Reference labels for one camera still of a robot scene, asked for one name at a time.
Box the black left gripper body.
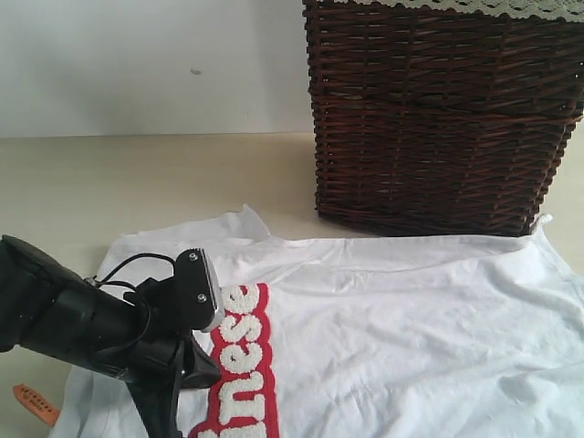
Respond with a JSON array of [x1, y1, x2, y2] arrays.
[[113, 276, 196, 437]]

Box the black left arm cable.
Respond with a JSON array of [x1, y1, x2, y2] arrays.
[[84, 254, 177, 297]]

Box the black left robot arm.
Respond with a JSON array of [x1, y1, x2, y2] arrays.
[[1, 235, 224, 437]]

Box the brown wicker laundry basket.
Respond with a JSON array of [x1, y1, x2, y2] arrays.
[[303, 1, 583, 237]]

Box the orange garment tag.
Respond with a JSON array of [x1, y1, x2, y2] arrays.
[[13, 384, 60, 426]]

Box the white shirt with red lettering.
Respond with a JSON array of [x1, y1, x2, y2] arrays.
[[51, 203, 584, 438]]

